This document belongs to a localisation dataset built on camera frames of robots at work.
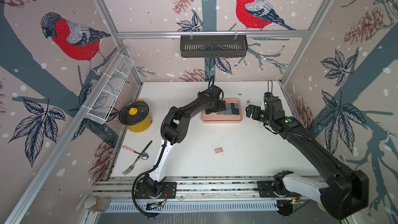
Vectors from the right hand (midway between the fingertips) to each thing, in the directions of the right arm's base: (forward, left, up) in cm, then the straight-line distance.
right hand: (253, 107), depth 83 cm
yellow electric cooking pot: (-3, +67, -6) cm, 68 cm away
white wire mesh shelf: (-5, +84, 0) cm, 84 cm away
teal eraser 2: (+15, +5, -19) cm, 24 cm away
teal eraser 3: (+9, +10, -18) cm, 22 cm away
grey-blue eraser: (+7, +15, -16) cm, 23 cm away
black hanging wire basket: (+44, +22, +11) cm, 50 cm away
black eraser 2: (+10, +6, -18) cm, 22 cm away
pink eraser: (-17, +18, -18) cm, 31 cm away
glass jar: (-45, +70, -9) cm, 84 cm away
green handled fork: (-30, +66, -18) cm, 75 cm away
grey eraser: (+8, +13, -16) cm, 22 cm away
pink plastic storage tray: (+4, +21, -18) cm, 28 cm away
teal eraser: (+14, +10, -18) cm, 25 cm away
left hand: (+10, +15, -13) cm, 22 cm away
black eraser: (+15, +8, -18) cm, 25 cm away
